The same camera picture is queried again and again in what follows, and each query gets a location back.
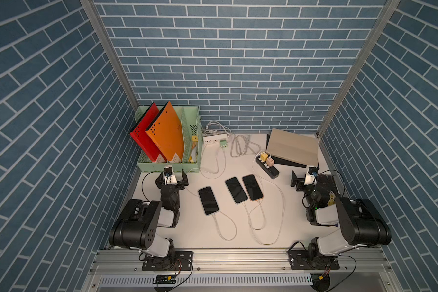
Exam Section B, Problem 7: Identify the pink charger plug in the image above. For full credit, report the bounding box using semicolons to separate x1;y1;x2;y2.
266;157;274;167

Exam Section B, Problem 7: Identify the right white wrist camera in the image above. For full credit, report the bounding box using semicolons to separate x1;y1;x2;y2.
304;166;319;186

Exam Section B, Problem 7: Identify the phone green case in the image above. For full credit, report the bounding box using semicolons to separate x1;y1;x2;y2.
225;177;248;204

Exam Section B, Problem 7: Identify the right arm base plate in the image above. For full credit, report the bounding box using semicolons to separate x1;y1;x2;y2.
287;249;340;271

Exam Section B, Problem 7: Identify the white power strip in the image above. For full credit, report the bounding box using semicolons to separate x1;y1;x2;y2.
203;134;228;146

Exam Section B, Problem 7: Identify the phone pink case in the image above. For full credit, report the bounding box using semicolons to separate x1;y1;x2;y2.
242;175;264;201

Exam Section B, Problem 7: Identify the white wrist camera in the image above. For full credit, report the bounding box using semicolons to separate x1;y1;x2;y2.
163;165;178;185
304;166;319;186

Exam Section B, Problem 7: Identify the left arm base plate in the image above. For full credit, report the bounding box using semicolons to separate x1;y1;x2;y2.
142;251;193;272

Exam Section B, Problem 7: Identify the black power strip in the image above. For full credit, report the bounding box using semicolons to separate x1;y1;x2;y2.
255;155;280;180

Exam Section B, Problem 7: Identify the yellow charger plug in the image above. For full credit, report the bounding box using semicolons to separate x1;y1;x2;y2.
260;152;269;163

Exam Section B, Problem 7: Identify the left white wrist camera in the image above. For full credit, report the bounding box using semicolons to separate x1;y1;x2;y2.
163;165;178;185

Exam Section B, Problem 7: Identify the red file folder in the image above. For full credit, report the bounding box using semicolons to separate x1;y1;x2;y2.
130;103;165;163

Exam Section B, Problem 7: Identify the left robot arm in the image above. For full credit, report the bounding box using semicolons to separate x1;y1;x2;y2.
109;166;189;262

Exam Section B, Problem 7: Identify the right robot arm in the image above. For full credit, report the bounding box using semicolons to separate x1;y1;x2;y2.
290;167;392;260

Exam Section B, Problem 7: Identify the phone white cable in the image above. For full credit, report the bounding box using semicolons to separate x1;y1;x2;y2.
242;198;267;231
211;210;238;242
247;153;286;246

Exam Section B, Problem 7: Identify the green plastic file basket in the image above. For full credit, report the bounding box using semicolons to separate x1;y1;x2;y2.
130;102;203;172

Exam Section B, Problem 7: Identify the orange file folder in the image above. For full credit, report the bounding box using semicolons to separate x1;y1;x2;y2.
146;102;184;163

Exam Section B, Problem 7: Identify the coiled white power cord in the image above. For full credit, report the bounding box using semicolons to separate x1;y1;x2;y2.
229;134;262;158

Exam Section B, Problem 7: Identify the aluminium front rail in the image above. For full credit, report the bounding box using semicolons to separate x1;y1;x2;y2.
89;248;392;275

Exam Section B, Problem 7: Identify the phone blue case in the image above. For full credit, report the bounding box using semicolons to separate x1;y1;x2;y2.
198;187;219;215

